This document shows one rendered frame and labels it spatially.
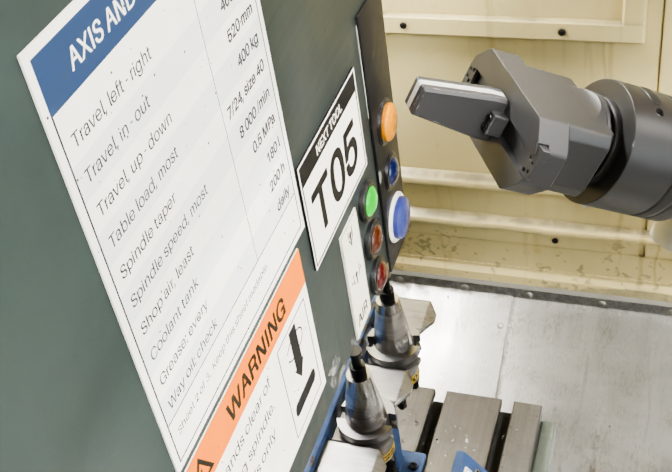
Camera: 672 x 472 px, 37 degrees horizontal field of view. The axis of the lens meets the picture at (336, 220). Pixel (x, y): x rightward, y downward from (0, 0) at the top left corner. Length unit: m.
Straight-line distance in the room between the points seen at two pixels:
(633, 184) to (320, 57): 0.25
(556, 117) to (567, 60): 0.80
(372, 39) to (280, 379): 0.22
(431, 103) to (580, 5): 0.77
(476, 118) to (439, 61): 0.82
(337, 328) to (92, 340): 0.27
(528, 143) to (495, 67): 0.08
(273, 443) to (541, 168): 0.24
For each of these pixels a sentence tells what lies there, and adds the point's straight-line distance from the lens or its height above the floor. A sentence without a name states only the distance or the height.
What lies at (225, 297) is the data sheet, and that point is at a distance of 0.45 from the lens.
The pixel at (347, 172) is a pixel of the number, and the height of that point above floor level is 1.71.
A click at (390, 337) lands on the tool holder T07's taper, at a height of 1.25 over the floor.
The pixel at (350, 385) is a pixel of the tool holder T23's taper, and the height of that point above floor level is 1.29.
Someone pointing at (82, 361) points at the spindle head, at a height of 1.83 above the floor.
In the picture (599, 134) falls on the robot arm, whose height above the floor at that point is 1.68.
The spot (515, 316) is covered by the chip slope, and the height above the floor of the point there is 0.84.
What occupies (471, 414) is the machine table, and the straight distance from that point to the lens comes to 1.50.
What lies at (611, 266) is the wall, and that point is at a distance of 1.67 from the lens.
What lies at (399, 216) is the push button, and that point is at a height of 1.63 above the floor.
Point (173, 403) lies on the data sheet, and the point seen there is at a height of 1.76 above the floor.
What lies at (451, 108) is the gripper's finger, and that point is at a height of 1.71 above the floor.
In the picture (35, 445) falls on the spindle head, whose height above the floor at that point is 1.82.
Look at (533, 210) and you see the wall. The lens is 1.61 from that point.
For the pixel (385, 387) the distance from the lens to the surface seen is 1.13.
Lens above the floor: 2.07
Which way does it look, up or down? 39 degrees down
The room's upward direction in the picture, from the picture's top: 10 degrees counter-clockwise
